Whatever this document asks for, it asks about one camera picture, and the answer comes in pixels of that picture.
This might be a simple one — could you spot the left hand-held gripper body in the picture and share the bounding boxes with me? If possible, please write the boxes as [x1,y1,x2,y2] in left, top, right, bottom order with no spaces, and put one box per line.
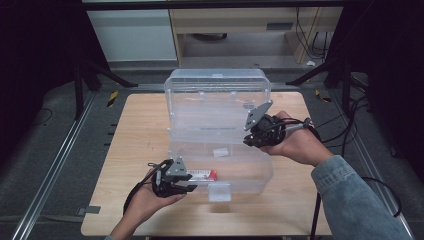
[151,157,189,199]

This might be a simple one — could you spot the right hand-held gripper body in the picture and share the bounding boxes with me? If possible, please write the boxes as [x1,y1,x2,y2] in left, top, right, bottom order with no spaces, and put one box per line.
[243,99,288,149]

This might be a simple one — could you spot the red and white carton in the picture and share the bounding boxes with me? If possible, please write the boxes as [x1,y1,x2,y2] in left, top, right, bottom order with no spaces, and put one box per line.
[185,168,219,182]

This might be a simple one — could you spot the clear plastic storage box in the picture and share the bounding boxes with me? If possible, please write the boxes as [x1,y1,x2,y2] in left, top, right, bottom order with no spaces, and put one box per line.
[163,68,275,204]

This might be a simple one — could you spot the person's left hand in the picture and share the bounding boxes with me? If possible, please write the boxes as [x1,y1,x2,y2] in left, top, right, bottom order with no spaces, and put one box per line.
[116,169,186,232]

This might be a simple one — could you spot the person's right hand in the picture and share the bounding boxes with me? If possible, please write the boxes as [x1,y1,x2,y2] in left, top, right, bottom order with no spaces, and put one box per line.
[259,110,335,167]

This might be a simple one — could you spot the white label in box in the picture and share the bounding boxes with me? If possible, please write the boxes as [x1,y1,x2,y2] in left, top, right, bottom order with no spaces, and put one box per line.
[212,146,230,159]

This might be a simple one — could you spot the yellow and black tape strip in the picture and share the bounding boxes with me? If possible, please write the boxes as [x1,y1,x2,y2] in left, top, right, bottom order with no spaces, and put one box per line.
[314,88,333,104]
[106,90,120,108]

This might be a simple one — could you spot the grey tape patch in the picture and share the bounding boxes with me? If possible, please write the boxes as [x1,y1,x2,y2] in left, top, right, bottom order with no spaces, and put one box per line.
[76,205,102,216]

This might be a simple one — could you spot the black metal stand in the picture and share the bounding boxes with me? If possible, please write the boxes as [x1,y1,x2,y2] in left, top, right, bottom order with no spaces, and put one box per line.
[73,59,139,121]
[285,59,353,116]

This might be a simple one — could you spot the light wooden desk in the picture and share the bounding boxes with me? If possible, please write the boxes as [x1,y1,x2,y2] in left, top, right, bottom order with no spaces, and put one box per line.
[168,6,344,66]

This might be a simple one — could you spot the black curtain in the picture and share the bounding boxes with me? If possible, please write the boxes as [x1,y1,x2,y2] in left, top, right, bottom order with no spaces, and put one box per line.
[333,0,424,183]
[0,0,101,164]

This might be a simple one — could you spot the white cabinet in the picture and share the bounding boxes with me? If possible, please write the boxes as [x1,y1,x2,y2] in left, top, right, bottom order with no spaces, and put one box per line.
[86,8,178,63]

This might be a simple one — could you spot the right hand-held gripper cable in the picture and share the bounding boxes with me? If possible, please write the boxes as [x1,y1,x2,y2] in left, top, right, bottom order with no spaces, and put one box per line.
[264,116,324,240]

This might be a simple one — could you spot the hand-held gripper cable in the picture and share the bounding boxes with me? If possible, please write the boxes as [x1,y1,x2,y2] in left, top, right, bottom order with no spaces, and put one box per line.
[264,116,324,240]
[122,159,167,215]

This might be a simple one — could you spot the left hand-held gripper cable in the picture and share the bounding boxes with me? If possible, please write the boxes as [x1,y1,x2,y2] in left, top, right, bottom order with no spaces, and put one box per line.
[122,159,167,215]

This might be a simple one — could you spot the thin black floor cables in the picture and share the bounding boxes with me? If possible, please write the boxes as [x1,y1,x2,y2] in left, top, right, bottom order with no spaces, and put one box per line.
[314,103,372,150]

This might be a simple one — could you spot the black cables under desk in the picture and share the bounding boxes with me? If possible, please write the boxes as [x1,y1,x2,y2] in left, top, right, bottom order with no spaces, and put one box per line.
[294,7,334,61]

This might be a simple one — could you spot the thin black floor cable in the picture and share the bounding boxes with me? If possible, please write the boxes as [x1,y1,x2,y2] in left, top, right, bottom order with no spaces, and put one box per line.
[31,106,54,127]

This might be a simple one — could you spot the thick black floor cable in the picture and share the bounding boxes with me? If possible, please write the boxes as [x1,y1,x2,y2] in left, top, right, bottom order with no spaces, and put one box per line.
[339,95,403,219]

